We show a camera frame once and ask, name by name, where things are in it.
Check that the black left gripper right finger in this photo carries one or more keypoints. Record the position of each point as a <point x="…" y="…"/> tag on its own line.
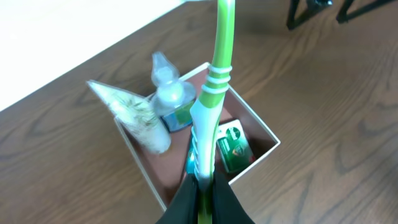
<point x="226" y="208"/>

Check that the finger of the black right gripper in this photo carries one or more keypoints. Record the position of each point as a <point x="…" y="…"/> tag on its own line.
<point x="344" y="14"/>
<point x="313" y="8"/>

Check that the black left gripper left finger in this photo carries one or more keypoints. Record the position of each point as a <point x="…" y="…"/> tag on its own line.
<point x="184" y="206"/>

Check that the Colgate toothpaste tube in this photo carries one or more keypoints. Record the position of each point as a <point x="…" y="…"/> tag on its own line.
<point x="190" y="162"/>

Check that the green soap box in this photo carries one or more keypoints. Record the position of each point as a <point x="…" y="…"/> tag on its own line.
<point x="234" y="148"/>

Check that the green white toothbrush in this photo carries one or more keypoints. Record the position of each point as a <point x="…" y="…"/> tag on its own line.
<point x="206" y="110"/>

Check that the white lotion tube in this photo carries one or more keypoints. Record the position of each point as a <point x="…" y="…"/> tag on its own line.
<point x="136" y="114"/>

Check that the clear hand sanitizer pump bottle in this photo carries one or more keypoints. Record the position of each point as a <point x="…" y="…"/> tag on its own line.
<point x="173" y="97"/>

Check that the white box with pink interior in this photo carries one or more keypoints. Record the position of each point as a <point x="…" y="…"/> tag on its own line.
<point x="164" y="172"/>

